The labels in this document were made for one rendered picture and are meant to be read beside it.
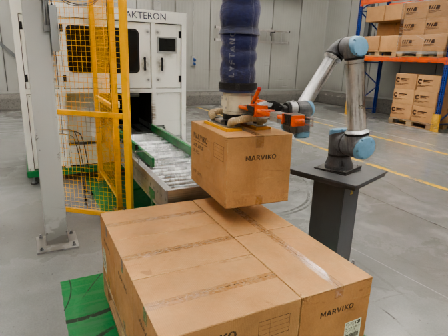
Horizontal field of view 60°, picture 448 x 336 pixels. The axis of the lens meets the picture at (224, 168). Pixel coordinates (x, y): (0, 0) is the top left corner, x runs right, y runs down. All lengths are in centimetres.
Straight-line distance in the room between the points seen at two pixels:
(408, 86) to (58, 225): 879
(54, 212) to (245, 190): 166
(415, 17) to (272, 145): 855
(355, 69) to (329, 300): 134
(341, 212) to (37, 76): 228
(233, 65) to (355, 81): 74
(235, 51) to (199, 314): 141
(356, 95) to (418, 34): 790
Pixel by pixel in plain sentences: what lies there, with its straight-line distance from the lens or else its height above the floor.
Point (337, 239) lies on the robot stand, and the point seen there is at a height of 30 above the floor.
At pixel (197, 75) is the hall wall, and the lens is 1210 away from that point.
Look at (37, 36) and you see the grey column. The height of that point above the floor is 157.
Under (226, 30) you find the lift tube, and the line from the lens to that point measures 227.
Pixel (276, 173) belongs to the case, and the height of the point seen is 85.
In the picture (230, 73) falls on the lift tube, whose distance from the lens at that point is 226.
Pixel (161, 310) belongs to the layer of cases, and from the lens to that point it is 158.
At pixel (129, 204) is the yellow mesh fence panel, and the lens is 339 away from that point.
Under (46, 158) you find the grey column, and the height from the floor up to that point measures 72.
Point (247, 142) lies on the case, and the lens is 207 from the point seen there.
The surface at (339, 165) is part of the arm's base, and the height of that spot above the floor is 81.
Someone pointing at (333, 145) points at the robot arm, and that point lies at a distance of 268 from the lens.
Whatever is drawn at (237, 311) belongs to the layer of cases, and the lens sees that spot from 157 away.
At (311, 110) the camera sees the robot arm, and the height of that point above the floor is 119.
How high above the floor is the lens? 148
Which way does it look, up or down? 16 degrees down
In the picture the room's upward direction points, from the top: 2 degrees clockwise
